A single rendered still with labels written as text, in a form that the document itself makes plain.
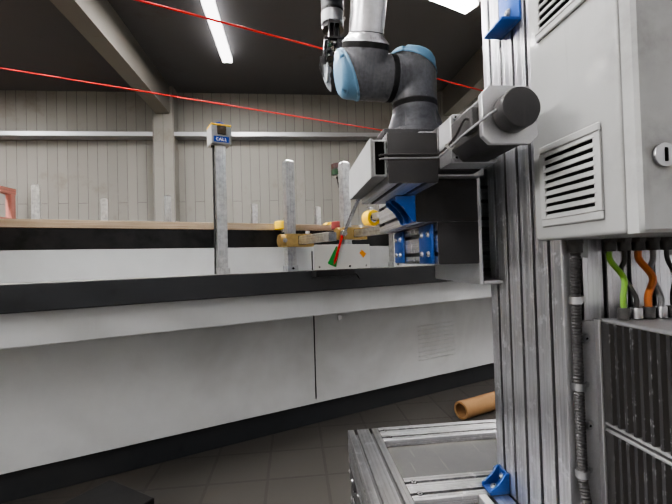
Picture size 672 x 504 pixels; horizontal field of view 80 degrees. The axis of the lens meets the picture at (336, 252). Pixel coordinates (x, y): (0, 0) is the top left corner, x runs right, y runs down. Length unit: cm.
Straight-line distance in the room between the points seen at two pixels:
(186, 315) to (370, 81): 93
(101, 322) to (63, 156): 600
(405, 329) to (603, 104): 165
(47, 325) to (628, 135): 141
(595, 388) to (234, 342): 128
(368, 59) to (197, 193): 565
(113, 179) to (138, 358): 546
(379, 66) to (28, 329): 119
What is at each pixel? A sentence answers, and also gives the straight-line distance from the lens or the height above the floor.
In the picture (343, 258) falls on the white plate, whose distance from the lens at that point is 163.
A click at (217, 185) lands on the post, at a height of 101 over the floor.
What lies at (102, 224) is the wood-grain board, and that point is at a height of 89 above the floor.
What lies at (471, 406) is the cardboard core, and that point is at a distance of 203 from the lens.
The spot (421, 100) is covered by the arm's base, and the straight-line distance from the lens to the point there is 107.
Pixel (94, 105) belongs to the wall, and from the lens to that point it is 734.
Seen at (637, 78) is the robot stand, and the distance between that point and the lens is 62.
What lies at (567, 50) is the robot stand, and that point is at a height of 103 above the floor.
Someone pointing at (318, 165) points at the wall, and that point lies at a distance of 649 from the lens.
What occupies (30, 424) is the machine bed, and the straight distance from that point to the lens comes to 171.
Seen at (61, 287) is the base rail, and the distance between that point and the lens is 139.
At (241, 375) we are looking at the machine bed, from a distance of 175.
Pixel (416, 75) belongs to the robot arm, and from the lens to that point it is 109.
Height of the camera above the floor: 74
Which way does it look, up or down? 1 degrees up
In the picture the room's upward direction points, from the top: 2 degrees counter-clockwise
